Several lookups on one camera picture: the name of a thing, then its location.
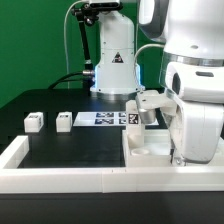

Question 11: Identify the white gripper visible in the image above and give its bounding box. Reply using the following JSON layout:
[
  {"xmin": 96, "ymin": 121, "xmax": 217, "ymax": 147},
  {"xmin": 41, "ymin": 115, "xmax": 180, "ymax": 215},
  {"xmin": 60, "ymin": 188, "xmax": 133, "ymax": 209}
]
[{"xmin": 164, "ymin": 62, "xmax": 224, "ymax": 164}]

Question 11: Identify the white square tabletop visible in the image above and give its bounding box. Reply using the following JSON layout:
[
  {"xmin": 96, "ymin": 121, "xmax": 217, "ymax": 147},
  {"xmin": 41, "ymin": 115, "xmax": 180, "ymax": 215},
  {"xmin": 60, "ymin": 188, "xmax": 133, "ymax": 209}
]
[{"xmin": 121, "ymin": 128, "xmax": 224, "ymax": 169}]

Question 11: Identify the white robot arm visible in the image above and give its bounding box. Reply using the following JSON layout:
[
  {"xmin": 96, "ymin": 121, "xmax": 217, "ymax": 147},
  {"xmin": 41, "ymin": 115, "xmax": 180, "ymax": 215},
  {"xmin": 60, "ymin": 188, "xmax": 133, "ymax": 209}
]
[{"xmin": 90, "ymin": 0, "xmax": 224, "ymax": 164}]

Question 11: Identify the white marker sheet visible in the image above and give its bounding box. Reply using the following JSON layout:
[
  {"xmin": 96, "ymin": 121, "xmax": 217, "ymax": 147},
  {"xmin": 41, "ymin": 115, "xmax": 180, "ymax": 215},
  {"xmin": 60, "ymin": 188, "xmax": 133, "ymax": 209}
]
[{"xmin": 72, "ymin": 111, "xmax": 160, "ymax": 127}]

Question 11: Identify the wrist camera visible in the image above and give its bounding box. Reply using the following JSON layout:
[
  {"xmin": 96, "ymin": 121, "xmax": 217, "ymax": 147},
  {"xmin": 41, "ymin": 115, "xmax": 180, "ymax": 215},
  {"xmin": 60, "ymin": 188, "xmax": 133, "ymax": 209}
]
[{"xmin": 135, "ymin": 90, "xmax": 177, "ymax": 124}]

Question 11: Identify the white U-shaped fence wall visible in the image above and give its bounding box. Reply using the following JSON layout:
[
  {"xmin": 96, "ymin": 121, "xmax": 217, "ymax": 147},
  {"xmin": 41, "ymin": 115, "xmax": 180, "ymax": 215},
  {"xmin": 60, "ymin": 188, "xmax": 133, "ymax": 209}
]
[{"xmin": 0, "ymin": 136, "xmax": 224, "ymax": 194}]

